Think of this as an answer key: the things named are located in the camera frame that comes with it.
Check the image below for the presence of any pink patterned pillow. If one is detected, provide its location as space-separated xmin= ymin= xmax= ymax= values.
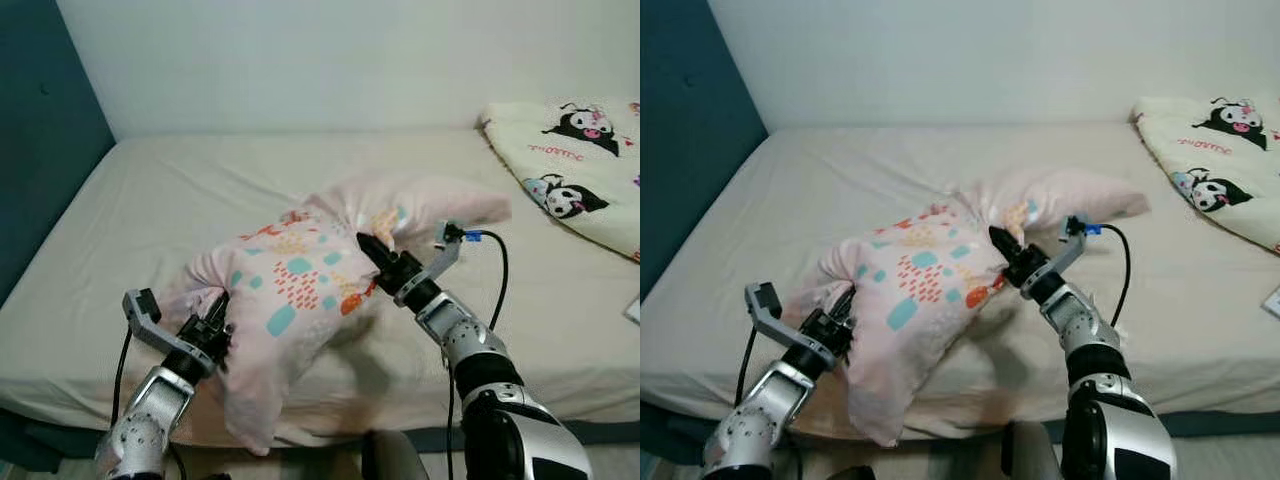
xmin=815 ymin=167 xmax=1151 ymax=448
xmin=160 ymin=172 xmax=513 ymax=456

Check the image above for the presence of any cartoon print cream quilt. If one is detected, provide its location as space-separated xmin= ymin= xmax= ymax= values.
xmin=1130 ymin=95 xmax=1280 ymax=256
xmin=478 ymin=98 xmax=641 ymax=263

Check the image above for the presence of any beige sheeted mattress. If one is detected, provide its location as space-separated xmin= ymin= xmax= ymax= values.
xmin=640 ymin=122 xmax=1280 ymax=441
xmin=0 ymin=125 xmax=641 ymax=446

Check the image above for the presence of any silver right robot leg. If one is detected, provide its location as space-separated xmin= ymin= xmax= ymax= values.
xmin=360 ymin=430 xmax=431 ymax=480
xmin=1000 ymin=420 xmax=1066 ymax=480

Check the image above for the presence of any teal fabric headboard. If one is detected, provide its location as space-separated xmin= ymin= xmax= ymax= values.
xmin=0 ymin=0 xmax=116 ymax=306
xmin=640 ymin=0 xmax=769 ymax=301

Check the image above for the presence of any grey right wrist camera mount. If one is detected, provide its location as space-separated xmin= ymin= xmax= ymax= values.
xmin=418 ymin=220 xmax=466 ymax=296
xmin=1048 ymin=213 xmax=1093 ymax=276

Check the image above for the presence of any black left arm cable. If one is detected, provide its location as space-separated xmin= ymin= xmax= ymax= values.
xmin=735 ymin=325 xmax=806 ymax=480
xmin=113 ymin=325 xmax=189 ymax=480

